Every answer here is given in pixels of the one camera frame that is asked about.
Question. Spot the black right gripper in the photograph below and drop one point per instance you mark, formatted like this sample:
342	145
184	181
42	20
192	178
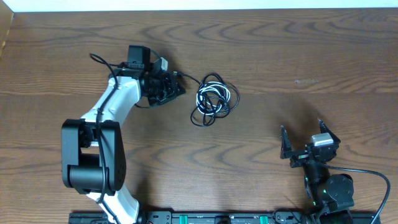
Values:
286	152

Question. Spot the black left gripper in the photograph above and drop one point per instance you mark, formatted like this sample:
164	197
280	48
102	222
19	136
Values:
173	90

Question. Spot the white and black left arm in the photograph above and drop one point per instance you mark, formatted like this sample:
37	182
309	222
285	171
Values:
93	157

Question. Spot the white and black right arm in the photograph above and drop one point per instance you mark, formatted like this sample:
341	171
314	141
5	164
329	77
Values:
332	195

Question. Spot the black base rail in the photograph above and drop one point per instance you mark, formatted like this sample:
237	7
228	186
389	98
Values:
165	217

